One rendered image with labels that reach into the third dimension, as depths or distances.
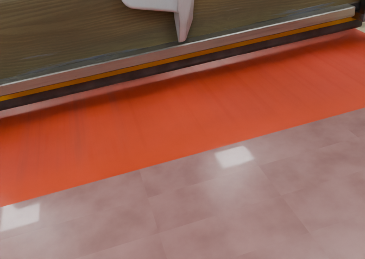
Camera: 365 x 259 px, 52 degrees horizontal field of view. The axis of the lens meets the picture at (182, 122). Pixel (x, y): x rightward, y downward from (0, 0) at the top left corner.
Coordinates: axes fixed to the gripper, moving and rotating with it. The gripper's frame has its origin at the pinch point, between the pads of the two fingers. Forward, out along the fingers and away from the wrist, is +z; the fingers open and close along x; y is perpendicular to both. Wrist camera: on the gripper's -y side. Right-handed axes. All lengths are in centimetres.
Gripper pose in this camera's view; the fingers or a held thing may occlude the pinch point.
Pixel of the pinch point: (180, 18)
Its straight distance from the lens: 36.9
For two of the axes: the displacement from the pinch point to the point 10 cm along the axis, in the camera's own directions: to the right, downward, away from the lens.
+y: -9.5, 2.5, -1.8
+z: 1.2, 8.4, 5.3
